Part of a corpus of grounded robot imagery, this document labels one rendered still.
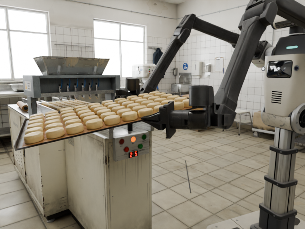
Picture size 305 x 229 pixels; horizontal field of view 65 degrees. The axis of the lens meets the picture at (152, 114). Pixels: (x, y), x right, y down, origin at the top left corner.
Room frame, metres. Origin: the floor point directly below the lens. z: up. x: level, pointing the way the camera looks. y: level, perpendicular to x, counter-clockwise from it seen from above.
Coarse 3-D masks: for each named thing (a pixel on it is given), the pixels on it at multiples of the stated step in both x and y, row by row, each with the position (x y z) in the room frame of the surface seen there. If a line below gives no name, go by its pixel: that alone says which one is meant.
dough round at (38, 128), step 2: (30, 128) 0.72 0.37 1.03; (32, 128) 0.72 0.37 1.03; (34, 128) 0.71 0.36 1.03; (36, 128) 0.71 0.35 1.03; (38, 128) 0.71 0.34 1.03; (40, 128) 0.70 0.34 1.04; (42, 128) 0.71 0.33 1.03; (26, 130) 0.70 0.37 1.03; (28, 130) 0.70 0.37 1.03; (30, 130) 0.69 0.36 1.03; (32, 130) 0.69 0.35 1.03; (34, 130) 0.69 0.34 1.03; (36, 130) 0.69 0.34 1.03; (38, 130) 0.69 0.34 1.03; (40, 130) 0.70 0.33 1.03; (42, 130) 0.71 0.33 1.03; (26, 132) 0.68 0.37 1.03; (28, 132) 0.68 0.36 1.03; (30, 132) 0.68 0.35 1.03
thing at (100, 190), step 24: (72, 144) 1.69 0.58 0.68; (96, 144) 1.38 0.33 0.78; (72, 168) 1.71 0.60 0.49; (96, 168) 1.39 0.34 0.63; (120, 168) 1.36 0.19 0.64; (144, 168) 1.47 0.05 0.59; (72, 192) 1.74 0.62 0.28; (96, 192) 1.40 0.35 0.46; (120, 192) 1.35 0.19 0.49; (144, 192) 1.47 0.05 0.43; (72, 216) 1.85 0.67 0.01; (96, 216) 1.41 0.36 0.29; (120, 216) 1.35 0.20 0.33; (144, 216) 1.47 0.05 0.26
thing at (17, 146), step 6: (180, 96) 1.00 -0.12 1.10; (192, 108) 0.80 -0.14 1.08; (24, 120) 0.89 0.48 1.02; (138, 120) 0.73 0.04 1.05; (144, 120) 0.73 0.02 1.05; (24, 126) 0.85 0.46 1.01; (114, 126) 0.70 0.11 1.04; (24, 132) 0.76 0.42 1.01; (90, 132) 0.67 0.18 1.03; (18, 138) 0.67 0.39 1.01; (66, 138) 0.64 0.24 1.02; (18, 144) 0.64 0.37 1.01; (36, 144) 0.61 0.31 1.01
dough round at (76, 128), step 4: (72, 124) 0.70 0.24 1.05; (76, 124) 0.70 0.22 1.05; (80, 124) 0.69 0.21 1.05; (68, 128) 0.67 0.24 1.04; (72, 128) 0.67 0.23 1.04; (76, 128) 0.67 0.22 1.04; (80, 128) 0.68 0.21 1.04; (68, 132) 0.67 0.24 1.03; (72, 132) 0.67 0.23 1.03; (76, 132) 0.67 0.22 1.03
